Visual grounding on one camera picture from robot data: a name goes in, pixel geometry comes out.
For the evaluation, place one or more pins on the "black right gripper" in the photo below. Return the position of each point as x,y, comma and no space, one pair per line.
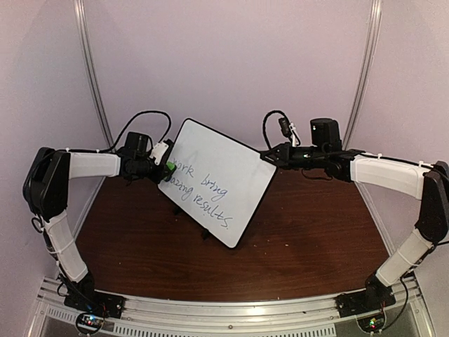
284,158

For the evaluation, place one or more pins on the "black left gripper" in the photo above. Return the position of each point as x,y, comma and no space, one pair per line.
158,177

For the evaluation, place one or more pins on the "green whiteboard eraser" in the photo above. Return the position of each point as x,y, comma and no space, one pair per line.
169,170

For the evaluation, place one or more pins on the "white whiteboard with writing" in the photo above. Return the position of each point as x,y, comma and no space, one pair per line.
218,181

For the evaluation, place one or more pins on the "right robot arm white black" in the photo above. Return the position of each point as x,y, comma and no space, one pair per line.
425,184

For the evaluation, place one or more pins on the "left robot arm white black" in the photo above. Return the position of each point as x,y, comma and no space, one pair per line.
46,188

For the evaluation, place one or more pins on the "black whiteboard stand foot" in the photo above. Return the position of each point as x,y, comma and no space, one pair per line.
205,234

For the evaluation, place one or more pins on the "left circuit board with leds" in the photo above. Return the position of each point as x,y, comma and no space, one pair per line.
88,324

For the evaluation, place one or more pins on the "circuit board with leds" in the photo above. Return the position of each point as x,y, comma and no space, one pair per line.
371,323
88,324

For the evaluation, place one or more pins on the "right circuit board with leds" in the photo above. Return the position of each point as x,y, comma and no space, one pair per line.
371,323

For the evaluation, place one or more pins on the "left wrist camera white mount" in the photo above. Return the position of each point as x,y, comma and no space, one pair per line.
161,152

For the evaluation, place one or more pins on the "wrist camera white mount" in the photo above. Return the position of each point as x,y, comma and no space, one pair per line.
289,131
161,152

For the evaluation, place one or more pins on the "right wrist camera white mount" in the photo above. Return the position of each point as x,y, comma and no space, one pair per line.
289,131

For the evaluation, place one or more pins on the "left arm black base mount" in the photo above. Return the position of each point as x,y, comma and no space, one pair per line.
99,303

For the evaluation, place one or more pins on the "aluminium front frame rail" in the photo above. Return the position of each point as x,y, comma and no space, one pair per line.
308,242

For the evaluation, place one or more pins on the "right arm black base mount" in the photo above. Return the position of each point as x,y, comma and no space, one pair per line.
364,301

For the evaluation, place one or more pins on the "right aluminium corner post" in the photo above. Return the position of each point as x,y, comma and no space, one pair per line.
372,36

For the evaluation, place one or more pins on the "aluminium corner post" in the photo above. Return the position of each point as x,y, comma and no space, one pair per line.
82,26
372,36

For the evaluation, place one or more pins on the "left aluminium corner post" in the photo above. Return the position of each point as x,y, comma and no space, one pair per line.
82,26

